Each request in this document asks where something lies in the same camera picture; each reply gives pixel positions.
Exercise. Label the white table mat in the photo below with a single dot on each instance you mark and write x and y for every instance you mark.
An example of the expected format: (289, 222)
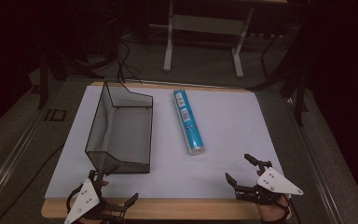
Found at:
(230, 140)

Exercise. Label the white metal table frame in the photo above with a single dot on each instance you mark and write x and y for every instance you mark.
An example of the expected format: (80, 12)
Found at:
(211, 25)

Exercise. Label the dark transparent plastic bin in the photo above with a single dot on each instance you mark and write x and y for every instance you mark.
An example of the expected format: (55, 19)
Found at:
(121, 130)

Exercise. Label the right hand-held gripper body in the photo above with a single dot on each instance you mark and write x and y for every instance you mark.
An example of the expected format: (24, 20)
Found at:
(276, 184)

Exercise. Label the blue roll in clear wrap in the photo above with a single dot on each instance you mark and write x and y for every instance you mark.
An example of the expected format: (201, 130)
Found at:
(188, 123)

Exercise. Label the power strip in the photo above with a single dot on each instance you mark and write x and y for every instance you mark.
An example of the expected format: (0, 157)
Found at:
(267, 35)

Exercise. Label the person's left hand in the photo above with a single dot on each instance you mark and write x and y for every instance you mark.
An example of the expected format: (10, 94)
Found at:
(105, 183)

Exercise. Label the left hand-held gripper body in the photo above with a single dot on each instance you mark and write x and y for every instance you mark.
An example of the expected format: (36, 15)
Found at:
(85, 196)

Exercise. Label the black stand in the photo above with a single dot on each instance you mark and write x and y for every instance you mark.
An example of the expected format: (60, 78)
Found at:
(299, 96)
(43, 77)

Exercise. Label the person's right hand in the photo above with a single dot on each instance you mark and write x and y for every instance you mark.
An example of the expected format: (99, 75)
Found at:
(272, 213)

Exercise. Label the black rectangular floor plate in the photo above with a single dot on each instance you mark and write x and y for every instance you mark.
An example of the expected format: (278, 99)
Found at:
(55, 115)

